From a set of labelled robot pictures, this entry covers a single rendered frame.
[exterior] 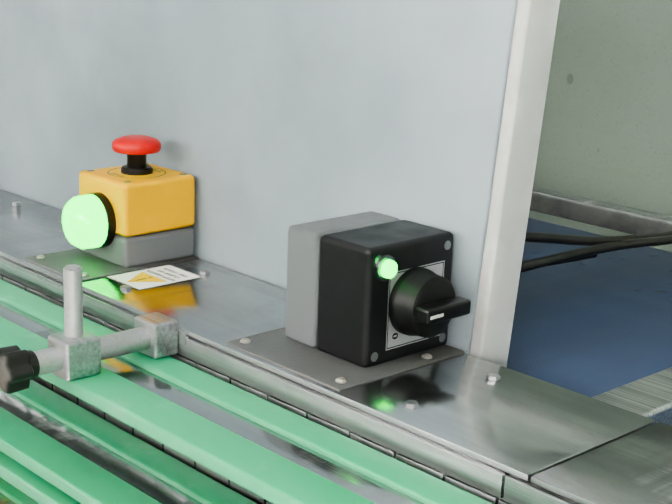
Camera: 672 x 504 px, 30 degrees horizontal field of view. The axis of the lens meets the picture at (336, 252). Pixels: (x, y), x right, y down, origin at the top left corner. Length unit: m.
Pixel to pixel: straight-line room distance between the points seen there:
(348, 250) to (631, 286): 0.38
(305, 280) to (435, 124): 0.14
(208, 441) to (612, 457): 0.23
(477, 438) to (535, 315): 0.31
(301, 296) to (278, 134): 0.17
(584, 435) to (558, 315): 0.29
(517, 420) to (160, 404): 0.22
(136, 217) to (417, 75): 0.28
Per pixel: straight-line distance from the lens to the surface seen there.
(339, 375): 0.79
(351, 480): 0.70
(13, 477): 0.94
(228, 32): 1.00
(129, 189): 1.00
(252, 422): 0.77
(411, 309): 0.79
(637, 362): 0.92
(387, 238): 0.81
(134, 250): 1.02
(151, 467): 0.89
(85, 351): 0.83
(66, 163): 1.22
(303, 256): 0.82
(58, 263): 1.04
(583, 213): 1.40
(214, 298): 0.94
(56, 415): 0.98
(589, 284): 1.11
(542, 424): 0.74
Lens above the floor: 1.37
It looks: 42 degrees down
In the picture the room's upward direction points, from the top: 102 degrees counter-clockwise
